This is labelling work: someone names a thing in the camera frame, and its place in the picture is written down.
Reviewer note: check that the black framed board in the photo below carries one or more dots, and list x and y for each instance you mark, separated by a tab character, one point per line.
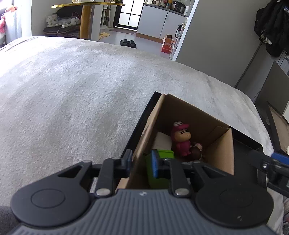
276	126

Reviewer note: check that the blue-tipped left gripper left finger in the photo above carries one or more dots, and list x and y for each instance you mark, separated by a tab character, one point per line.
110	172

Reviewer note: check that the black shallow tray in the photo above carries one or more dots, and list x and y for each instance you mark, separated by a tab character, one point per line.
242	146

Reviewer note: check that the black slippers pair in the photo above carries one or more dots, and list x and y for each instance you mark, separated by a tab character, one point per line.
125	42

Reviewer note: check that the red crab toy figure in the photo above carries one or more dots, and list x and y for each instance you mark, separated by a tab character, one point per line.
196	151

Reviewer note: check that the yellow floor cloth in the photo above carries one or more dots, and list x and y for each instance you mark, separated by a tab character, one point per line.
104	34

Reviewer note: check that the orange carton box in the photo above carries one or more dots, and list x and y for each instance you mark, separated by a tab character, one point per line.
167	44

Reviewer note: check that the grey leaning panel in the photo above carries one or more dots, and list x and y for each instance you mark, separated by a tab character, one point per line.
274	91

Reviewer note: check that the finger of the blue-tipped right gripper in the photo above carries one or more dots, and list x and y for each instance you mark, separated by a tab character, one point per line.
281	158

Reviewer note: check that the black spray bottle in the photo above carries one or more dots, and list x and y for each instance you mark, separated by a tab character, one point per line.
178	31

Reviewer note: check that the white fuzzy blanket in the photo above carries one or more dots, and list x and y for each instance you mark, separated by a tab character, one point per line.
69	104

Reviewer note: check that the black hanging jacket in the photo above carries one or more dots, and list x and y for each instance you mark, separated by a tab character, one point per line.
271	26

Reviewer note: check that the white power strip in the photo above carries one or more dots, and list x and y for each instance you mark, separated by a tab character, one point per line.
69	24

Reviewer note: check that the pink-haired toy figure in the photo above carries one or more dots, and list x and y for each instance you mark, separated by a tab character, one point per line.
181	138

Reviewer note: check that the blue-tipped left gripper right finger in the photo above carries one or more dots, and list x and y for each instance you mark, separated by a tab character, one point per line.
178	184

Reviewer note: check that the gold round side table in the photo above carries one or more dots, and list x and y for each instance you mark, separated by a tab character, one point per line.
86	20

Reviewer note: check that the green plastic block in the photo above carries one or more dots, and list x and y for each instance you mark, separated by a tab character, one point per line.
154	172

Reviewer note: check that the white kitchen cabinet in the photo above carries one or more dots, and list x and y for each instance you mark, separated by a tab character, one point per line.
157	22

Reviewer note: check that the white power adapter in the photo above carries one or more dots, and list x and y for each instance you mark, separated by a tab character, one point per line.
162	142

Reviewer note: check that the brown cardboard box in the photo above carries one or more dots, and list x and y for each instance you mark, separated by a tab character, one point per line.
159	116

